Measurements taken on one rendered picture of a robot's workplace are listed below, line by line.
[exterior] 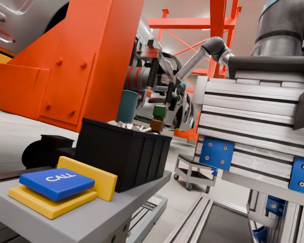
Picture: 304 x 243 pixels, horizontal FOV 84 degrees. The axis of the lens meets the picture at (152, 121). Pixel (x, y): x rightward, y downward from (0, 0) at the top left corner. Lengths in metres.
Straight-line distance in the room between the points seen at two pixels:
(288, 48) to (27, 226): 0.64
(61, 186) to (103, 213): 0.07
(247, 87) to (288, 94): 0.09
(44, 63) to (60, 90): 0.14
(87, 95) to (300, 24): 0.60
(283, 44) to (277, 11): 0.10
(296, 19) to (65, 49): 0.64
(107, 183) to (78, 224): 0.08
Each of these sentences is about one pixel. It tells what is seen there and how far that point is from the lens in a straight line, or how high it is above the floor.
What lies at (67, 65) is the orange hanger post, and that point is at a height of 0.70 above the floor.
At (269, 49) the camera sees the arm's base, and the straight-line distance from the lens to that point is 0.59.
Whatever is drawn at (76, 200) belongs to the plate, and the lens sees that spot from 0.27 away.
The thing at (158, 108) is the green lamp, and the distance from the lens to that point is 0.58.
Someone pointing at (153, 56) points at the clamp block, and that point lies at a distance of 0.85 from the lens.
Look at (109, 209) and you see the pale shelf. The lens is 0.28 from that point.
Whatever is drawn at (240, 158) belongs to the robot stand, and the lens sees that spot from 0.57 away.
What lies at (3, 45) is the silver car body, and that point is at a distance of 0.95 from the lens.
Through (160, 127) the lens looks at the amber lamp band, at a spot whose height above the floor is 0.59.
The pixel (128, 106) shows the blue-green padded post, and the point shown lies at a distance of 0.86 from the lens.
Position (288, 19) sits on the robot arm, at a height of 0.95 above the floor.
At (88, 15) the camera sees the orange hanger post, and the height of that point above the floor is 0.85.
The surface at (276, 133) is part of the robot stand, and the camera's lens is 0.53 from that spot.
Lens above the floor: 0.58
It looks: 2 degrees up
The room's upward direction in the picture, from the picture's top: 13 degrees clockwise
